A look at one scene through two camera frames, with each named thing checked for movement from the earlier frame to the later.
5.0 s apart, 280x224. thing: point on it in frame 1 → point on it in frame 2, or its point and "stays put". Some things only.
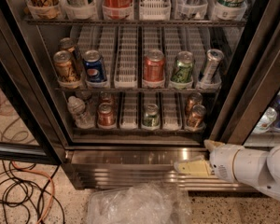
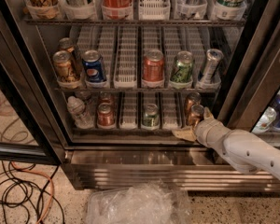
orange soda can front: [197, 120] stays put
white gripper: [221, 162] → [203, 132]
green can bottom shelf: [151, 117] stays put
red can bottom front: [105, 114] stays put
